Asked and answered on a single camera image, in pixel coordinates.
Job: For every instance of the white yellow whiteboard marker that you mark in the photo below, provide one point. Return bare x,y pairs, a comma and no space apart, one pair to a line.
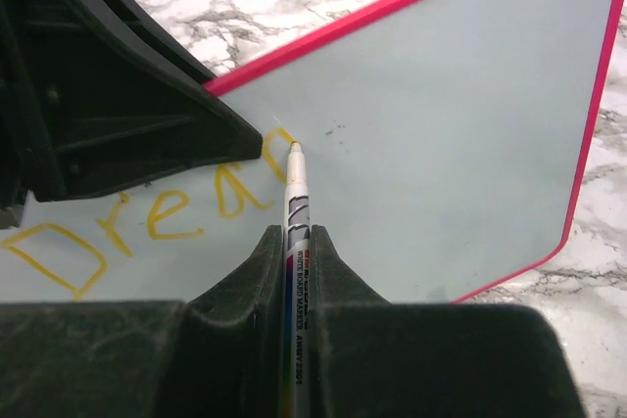
296,257

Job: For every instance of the pink framed whiteboard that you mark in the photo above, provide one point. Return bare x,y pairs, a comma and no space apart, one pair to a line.
445,143

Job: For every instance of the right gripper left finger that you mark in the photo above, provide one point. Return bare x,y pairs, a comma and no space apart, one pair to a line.
217,356

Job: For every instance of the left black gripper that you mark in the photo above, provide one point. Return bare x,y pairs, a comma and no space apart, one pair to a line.
131,104

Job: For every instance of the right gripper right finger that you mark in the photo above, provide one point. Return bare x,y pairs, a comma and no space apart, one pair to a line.
373,358

